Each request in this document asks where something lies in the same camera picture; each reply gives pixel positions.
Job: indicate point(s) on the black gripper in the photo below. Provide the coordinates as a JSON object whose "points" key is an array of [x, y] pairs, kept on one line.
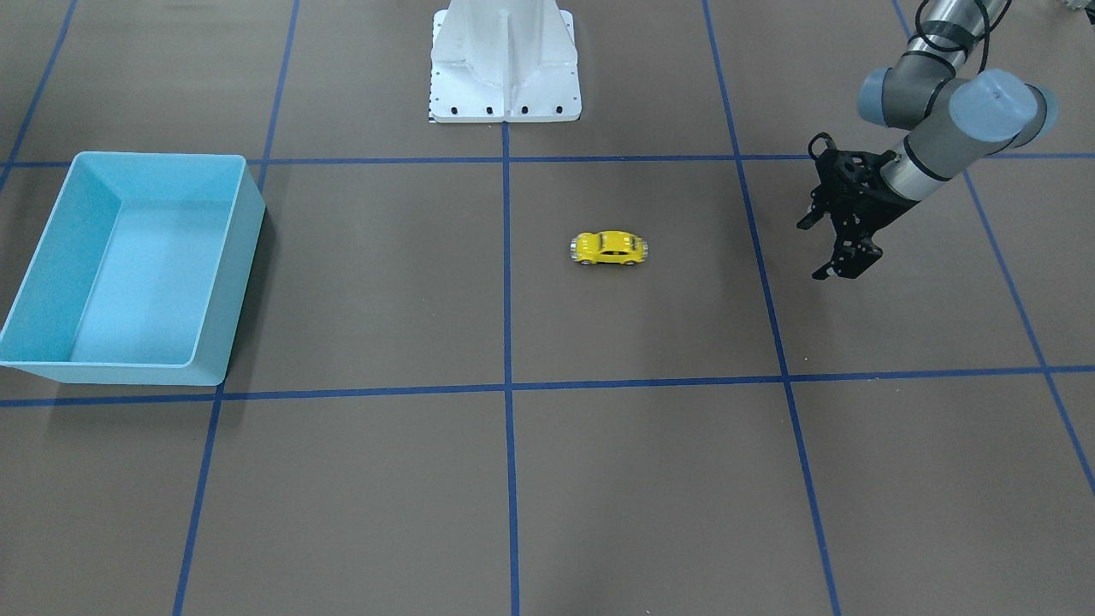
{"points": [[874, 213]]}

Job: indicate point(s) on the yellow beetle toy car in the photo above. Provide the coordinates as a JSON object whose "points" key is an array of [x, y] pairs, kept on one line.
{"points": [[609, 247]]}

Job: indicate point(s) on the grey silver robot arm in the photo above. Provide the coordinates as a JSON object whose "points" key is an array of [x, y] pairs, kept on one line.
{"points": [[949, 123]]}

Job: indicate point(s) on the light blue plastic bin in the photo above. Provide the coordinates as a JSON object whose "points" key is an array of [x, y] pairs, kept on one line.
{"points": [[140, 273]]}

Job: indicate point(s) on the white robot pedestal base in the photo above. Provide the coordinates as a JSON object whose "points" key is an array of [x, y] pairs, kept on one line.
{"points": [[504, 61]]}

